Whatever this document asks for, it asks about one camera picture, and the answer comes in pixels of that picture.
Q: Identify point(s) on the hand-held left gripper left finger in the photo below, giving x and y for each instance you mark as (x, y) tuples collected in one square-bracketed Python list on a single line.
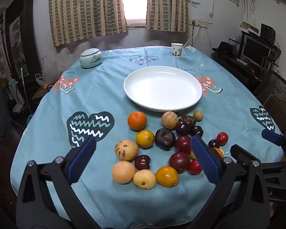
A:
[(82, 159)]

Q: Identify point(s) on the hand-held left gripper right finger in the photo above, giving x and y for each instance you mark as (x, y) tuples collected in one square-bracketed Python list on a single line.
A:
[(205, 159)]

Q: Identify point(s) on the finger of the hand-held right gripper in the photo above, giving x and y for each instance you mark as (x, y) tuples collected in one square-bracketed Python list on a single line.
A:
[(243, 151), (271, 137)]

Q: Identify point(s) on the red cherry tomato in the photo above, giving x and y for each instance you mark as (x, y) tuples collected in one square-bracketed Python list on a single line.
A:
[(194, 167), (222, 138)]

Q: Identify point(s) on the small tan longan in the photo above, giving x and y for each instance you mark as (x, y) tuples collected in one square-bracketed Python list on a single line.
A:
[(192, 155), (198, 115)]

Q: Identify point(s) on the orange tangerine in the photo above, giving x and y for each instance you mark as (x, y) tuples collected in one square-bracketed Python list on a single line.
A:
[(218, 152), (137, 121)]

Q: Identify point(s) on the small dark cherry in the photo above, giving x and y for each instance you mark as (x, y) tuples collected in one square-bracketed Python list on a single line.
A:
[(213, 144)]

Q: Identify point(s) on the red plum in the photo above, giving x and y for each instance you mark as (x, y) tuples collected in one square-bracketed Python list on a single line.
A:
[(182, 144), (179, 162)]

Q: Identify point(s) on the dark purple plum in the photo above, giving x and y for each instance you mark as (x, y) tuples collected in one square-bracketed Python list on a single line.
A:
[(183, 128), (197, 130)]

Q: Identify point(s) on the yellow citrus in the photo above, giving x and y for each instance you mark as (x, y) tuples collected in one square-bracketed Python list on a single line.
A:
[(145, 138), (166, 176)]

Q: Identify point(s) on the tan round pear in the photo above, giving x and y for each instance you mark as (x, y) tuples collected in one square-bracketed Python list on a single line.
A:
[(123, 172)]

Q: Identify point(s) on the brown wrinkled passion fruit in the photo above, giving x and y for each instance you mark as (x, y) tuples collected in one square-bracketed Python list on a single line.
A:
[(188, 119)]

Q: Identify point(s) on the dark wrinkled passion fruit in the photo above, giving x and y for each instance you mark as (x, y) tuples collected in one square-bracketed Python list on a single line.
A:
[(165, 138)]

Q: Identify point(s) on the spotted tan pepino melon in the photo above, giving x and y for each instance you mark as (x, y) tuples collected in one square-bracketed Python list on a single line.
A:
[(126, 150)]

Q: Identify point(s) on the striped tan pepino melon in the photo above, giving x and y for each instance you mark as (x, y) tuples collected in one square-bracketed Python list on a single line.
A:
[(169, 120)]

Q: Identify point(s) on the dark red cherry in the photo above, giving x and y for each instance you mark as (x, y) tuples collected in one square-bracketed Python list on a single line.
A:
[(142, 162)]

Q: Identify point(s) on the yellow pear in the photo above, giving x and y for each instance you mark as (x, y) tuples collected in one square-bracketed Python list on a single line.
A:
[(144, 179)]

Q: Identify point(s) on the white plate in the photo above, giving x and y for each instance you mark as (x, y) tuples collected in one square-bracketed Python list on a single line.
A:
[(162, 88)]

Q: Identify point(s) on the person's right hand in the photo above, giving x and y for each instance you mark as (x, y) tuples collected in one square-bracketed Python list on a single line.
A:
[(272, 211)]

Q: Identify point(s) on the black mesh chair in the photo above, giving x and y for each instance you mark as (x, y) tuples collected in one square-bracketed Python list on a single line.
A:
[(276, 100)]

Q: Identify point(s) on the black desk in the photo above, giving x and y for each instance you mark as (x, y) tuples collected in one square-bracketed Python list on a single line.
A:
[(238, 69)]

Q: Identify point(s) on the wooden side table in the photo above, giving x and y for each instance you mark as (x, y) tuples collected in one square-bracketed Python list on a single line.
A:
[(41, 93)]

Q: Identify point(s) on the blue printed tablecloth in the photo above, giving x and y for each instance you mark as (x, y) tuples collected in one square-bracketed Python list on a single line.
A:
[(109, 83)]

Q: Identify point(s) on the computer monitor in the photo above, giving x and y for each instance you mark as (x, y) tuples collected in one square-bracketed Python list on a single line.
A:
[(255, 51)]

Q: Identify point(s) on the white plastic bag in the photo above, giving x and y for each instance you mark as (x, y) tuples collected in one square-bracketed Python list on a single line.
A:
[(41, 79)]

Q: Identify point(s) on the white lidded ceramic jar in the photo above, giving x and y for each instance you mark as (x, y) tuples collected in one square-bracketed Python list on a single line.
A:
[(90, 58)]

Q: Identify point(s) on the black hat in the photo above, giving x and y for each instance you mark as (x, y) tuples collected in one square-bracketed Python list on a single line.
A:
[(222, 47)]

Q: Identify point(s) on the black speaker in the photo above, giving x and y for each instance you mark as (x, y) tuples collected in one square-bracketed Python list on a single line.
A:
[(267, 32)]

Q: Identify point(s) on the cardboard box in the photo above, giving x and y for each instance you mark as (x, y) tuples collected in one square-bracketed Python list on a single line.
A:
[(249, 26)]

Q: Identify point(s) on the printed paper cup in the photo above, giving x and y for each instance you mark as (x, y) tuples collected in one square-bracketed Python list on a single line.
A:
[(176, 50)]

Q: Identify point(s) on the dark framed painting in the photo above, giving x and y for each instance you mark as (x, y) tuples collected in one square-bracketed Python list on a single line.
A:
[(19, 40)]

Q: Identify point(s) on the striped beige curtain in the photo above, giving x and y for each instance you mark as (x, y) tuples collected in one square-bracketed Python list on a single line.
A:
[(166, 4), (85, 9)]

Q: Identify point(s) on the bright window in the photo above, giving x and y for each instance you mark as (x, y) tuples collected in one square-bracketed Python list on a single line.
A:
[(135, 0)]

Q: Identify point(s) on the white wall socket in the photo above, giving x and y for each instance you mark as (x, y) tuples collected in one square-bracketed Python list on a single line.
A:
[(200, 23)]

